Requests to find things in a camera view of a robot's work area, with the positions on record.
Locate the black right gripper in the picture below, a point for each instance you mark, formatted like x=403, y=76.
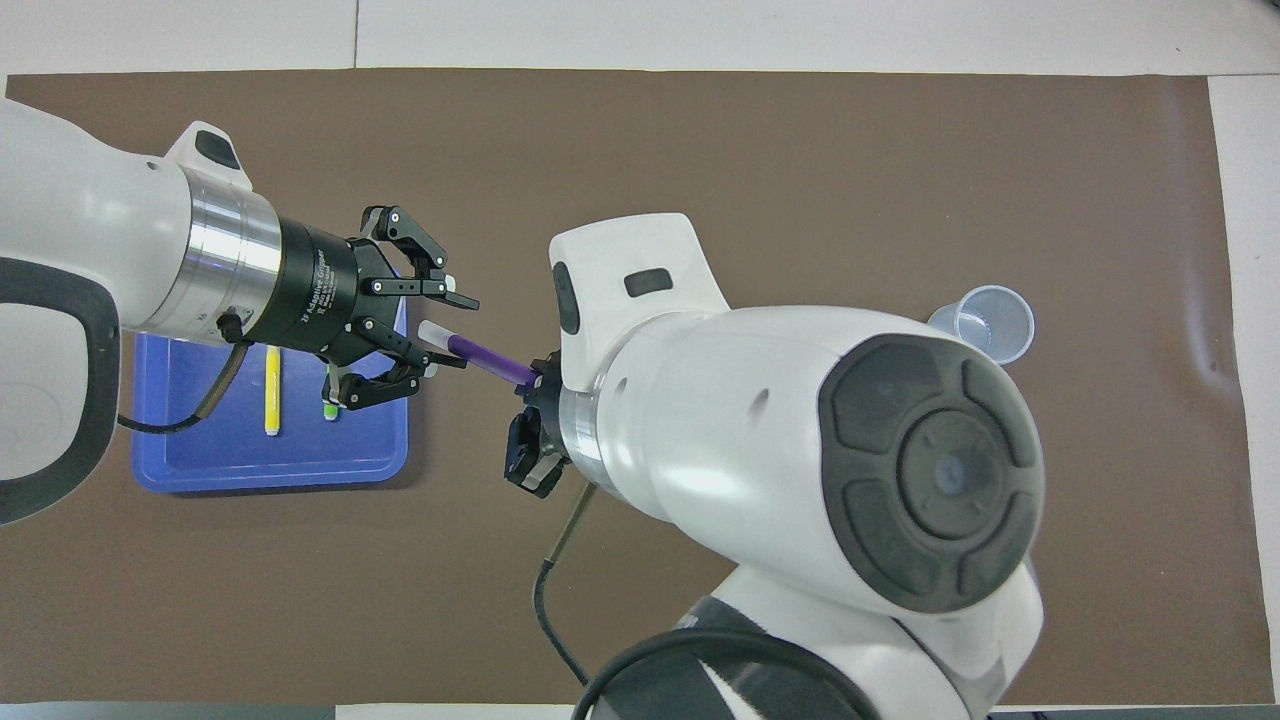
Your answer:
x=550, y=430

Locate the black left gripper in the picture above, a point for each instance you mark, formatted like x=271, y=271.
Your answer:
x=320, y=290

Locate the purple highlighter pen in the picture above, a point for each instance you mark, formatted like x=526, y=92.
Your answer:
x=485, y=355

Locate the green highlighter pen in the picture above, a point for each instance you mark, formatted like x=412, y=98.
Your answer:
x=330, y=411

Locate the yellow highlighter pen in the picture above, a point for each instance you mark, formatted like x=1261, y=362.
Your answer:
x=272, y=395

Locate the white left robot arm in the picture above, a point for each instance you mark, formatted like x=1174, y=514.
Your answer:
x=80, y=230

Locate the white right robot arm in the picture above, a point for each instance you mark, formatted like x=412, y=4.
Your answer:
x=720, y=400

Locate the blue plastic tray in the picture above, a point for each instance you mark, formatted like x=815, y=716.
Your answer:
x=230, y=455

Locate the brown table mat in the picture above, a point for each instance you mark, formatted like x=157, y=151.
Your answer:
x=400, y=580

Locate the blue mesh pen cup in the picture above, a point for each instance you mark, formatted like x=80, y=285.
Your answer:
x=990, y=325

